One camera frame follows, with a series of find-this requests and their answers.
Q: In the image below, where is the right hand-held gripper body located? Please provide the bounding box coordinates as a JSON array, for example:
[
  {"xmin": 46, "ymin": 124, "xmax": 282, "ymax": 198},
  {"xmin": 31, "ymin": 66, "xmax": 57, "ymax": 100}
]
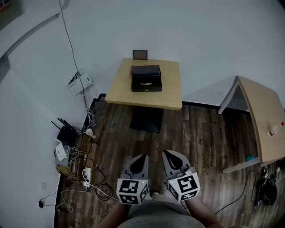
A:
[{"xmin": 166, "ymin": 168, "xmax": 201, "ymax": 202}]

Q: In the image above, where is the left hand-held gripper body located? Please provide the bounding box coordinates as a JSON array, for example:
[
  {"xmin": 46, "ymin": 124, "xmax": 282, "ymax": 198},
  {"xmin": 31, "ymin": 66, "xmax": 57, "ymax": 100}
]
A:
[{"xmin": 116, "ymin": 172, "xmax": 152, "ymax": 205}]

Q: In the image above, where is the black box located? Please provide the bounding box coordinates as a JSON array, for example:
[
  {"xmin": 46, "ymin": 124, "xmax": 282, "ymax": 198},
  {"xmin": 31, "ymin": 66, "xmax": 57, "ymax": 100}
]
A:
[{"xmin": 130, "ymin": 65, "xmax": 163, "ymax": 93}]

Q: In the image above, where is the person's left forearm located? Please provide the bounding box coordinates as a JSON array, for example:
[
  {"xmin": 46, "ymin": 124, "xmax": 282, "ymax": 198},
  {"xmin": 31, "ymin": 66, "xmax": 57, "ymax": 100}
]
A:
[{"xmin": 108, "ymin": 199, "xmax": 132, "ymax": 228}]

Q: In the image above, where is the person's right forearm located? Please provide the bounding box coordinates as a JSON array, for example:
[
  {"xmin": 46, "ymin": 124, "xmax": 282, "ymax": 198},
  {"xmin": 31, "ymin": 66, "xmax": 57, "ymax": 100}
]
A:
[{"xmin": 184, "ymin": 196, "xmax": 220, "ymax": 228}]

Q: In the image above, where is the person's grey shirt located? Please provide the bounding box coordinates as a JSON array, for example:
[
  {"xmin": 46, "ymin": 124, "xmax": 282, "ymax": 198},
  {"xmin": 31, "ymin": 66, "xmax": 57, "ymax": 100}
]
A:
[{"xmin": 116, "ymin": 195, "xmax": 207, "ymax": 228}]

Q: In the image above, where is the white power strip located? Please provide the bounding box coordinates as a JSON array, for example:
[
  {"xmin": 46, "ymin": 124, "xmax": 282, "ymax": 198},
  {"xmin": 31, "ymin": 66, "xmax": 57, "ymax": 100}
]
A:
[{"xmin": 82, "ymin": 167, "xmax": 93, "ymax": 188}]

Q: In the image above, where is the white cup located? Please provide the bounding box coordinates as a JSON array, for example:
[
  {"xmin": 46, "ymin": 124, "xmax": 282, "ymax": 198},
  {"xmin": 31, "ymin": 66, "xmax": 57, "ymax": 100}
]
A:
[{"xmin": 85, "ymin": 128, "xmax": 97, "ymax": 139}]

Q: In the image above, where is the white modem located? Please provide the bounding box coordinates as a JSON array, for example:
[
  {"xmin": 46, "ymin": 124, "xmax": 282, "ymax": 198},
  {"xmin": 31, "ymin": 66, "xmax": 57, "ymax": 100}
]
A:
[{"xmin": 54, "ymin": 142, "xmax": 70, "ymax": 167}]

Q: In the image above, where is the black router with antennas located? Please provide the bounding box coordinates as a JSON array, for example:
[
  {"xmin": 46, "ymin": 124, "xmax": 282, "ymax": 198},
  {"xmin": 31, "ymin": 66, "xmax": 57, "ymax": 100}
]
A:
[{"xmin": 51, "ymin": 118, "xmax": 78, "ymax": 148}]

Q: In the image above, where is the black bag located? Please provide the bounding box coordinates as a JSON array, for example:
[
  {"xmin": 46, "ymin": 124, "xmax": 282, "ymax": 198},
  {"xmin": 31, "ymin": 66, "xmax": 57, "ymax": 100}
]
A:
[{"xmin": 255, "ymin": 175, "xmax": 278, "ymax": 207}]

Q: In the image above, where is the light wooden cabinet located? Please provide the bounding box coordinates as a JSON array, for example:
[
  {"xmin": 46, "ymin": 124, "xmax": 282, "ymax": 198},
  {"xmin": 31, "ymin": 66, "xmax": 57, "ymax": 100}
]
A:
[{"xmin": 217, "ymin": 75, "xmax": 285, "ymax": 174}]

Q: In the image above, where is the white and red object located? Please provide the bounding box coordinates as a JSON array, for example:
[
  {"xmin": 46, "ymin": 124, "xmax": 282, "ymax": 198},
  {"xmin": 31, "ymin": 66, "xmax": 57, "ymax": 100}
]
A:
[{"xmin": 267, "ymin": 125, "xmax": 281, "ymax": 137}]

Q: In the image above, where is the long black floor cable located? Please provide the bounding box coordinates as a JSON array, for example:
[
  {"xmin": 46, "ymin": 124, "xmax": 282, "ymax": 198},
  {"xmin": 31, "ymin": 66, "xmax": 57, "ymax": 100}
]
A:
[{"xmin": 214, "ymin": 170, "xmax": 260, "ymax": 215}]

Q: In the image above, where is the white floor cable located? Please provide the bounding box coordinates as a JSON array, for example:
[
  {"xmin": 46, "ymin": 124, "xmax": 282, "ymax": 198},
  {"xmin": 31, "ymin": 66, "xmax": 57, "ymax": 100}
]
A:
[{"xmin": 58, "ymin": 186, "xmax": 119, "ymax": 213}]

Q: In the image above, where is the bundle of white cables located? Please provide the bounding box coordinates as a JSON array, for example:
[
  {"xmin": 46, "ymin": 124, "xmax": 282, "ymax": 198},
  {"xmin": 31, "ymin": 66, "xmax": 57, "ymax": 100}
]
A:
[{"xmin": 85, "ymin": 107, "xmax": 97, "ymax": 132}]

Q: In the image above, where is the small wooden pedestal table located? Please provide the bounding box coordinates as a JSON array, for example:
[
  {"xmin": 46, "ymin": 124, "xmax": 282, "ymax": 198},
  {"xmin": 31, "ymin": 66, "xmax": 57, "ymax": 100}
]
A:
[{"xmin": 104, "ymin": 58, "xmax": 183, "ymax": 134}]

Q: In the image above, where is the white wall network box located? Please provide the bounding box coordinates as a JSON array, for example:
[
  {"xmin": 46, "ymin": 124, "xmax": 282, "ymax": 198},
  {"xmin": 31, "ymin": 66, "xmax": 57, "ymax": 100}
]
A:
[{"xmin": 67, "ymin": 69, "xmax": 93, "ymax": 97}]

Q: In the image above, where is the small dark picture frame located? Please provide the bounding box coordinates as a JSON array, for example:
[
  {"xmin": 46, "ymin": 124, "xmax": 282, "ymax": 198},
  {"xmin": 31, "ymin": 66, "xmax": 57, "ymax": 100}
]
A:
[{"xmin": 132, "ymin": 49, "xmax": 148, "ymax": 61}]

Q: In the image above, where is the grey wall cable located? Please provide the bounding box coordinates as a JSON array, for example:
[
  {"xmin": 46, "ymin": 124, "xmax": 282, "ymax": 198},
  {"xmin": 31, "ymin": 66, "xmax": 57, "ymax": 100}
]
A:
[{"xmin": 58, "ymin": 0, "xmax": 88, "ymax": 110}]

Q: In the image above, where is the grey electrical wall panel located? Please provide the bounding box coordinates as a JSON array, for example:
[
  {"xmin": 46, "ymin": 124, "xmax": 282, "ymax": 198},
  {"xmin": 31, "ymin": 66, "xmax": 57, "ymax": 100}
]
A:
[{"xmin": 0, "ymin": 0, "xmax": 25, "ymax": 31}]

